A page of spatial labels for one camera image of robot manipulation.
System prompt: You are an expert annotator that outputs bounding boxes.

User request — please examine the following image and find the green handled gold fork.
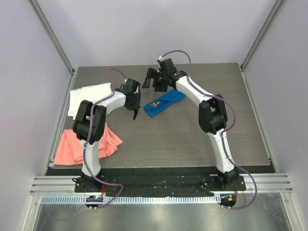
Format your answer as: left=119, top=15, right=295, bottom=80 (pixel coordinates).
left=150, top=101, right=160, bottom=108

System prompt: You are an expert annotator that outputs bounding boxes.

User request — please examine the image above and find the white folded cloth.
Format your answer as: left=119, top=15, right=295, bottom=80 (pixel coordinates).
left=67, top=83, right=112, bottom=119

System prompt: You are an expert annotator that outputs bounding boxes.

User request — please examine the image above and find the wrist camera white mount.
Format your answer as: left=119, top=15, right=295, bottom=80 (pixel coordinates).
left=123, top=78, right=140, bottom=93
left=157, top=56, right=165, bottom=73

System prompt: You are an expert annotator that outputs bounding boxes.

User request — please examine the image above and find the aluminium frame post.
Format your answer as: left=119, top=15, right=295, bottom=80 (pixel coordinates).
left=240, top=0, right=285, bottom=72
left=28, top=0, right=74, bottom=75

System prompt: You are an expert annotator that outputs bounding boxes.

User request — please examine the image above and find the slotted cable duct rail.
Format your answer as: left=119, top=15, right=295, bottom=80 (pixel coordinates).
left=40, top=194, right=221, bottom=205

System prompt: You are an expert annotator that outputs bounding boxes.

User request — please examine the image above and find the blue cloth napkin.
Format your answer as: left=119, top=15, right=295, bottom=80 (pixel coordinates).
left=143, top=89, right=186, bottom=117

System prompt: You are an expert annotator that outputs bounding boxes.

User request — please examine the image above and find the horizontal aluminium frame rail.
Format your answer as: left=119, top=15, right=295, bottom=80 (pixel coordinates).
left=30, top=173, right=293, bottom=195

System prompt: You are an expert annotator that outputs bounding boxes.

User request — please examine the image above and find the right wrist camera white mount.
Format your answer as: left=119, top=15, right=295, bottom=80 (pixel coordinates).
left=157, top=56, right=165, bottom=73

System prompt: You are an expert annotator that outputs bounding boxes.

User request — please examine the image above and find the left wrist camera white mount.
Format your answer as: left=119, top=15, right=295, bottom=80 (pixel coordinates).
left=123, top=78, right=140, bottom=93

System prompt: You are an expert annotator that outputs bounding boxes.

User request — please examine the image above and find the left aluminium frame post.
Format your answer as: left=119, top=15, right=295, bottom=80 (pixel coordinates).
left=28, top=0, right=74, bottom=75

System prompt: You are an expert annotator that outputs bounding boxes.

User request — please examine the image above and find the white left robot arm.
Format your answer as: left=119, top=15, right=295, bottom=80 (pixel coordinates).
left=73, top=78, right=141, bottom=192

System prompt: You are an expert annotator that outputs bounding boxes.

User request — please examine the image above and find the right aluminium frame post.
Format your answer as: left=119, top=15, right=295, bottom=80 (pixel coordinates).
left=240, top=0, right=285, bottom=72

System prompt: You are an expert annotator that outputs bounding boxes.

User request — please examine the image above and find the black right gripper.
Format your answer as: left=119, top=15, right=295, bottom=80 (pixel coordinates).
left=142, top=68, right=167, bottom=92

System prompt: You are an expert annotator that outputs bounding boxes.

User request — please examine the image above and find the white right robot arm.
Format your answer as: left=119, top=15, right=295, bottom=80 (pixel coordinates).
left=142, top=58, right=239, bottom=190

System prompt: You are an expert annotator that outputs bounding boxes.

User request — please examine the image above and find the purple plastic knife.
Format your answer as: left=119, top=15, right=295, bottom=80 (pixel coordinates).
left=133, top=92, right=141, bottom=120

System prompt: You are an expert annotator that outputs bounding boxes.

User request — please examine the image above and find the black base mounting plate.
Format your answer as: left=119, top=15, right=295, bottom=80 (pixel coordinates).
left=47, top=166, right=246, bottom=193

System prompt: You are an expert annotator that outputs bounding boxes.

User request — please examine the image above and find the pink folded cloth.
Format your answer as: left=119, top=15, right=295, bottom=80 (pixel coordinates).
left=54, top=123, right=123, bottom=166

